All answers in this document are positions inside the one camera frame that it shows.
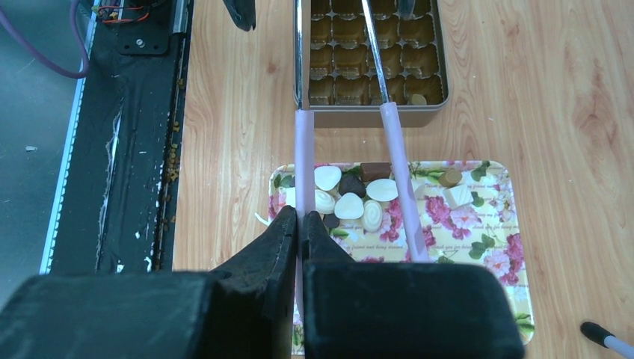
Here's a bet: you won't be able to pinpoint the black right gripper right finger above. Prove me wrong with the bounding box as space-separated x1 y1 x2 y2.
301 212 525 358

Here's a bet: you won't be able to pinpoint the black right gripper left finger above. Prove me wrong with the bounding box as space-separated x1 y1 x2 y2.
1 206 298 358

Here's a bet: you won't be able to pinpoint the pink silicone tongs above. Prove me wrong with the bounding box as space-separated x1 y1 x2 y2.
293 0 431 318

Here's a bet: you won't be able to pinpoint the small dark round chocolate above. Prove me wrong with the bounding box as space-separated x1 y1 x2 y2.
323 213 340 230

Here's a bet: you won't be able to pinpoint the white oval swirl chocolate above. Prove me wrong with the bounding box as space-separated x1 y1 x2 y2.
361 200 384 233

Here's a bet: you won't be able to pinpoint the white heart chocolate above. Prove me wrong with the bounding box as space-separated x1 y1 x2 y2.
333 192 364 220

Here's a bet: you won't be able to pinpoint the white swirl round chocolate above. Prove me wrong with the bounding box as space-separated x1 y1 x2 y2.
315 189 336 215

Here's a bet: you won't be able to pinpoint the dark oval chocolate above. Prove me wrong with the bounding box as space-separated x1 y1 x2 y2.
338 174 366 198

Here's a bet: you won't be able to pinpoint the brown rectangular chocolate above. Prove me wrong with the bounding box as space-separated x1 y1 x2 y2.
360 162 392 182

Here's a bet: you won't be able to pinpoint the white cube chocolate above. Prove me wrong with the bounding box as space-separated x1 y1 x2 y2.
443 185 473 210

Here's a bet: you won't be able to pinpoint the gold chocolate tin box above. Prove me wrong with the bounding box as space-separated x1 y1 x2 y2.
308 1 449 128

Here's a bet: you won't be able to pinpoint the floral patterned tray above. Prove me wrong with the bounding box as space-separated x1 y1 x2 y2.
291 160 535 357

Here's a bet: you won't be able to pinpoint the white tripod stand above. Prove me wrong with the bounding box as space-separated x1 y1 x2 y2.
579 321 633 359

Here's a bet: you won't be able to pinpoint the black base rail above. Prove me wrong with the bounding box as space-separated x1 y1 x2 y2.
40 1 193 274

